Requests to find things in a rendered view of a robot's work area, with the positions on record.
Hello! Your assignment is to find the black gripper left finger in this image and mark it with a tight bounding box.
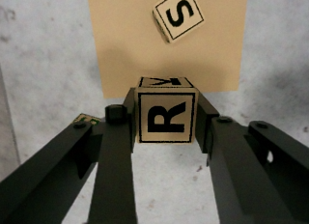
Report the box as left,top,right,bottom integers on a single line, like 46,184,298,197
0,87,139,224

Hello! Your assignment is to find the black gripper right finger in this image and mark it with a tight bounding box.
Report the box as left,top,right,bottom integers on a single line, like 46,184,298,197
195,88,309,224

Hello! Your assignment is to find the tan square mat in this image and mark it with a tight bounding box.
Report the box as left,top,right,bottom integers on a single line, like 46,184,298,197
88,0,246,99

